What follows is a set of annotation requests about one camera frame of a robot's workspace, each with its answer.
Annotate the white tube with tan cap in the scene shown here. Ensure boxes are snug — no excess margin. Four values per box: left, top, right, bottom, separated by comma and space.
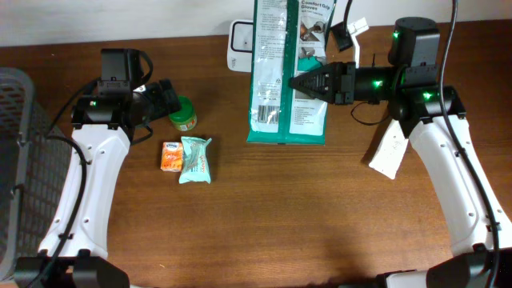
369, 119, 409, 180

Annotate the grey plastic mesh basket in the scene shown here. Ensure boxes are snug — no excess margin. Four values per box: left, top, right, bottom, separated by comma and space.
1, 67, 70, 282

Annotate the green lid jar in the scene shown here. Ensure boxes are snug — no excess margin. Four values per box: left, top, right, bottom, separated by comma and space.
169, 96, 198, 132

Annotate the white barcode scanner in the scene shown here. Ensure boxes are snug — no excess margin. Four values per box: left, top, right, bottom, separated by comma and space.
226, 19, 254, 73

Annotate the orange tissue pack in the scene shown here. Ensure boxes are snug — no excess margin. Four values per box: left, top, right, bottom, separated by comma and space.
160, 142, 183, 172

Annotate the dark green 3M package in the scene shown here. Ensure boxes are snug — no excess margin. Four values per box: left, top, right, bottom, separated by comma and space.
247, 0, 337, 145

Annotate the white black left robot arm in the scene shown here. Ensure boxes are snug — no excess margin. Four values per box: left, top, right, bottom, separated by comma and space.
14, 78, 182, 287

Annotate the mint green wipes packet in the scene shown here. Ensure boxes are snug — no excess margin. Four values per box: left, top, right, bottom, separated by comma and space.
178, 136, 212, 184

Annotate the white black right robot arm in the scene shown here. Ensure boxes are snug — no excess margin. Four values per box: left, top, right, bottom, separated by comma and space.
290, 17, 511, 287

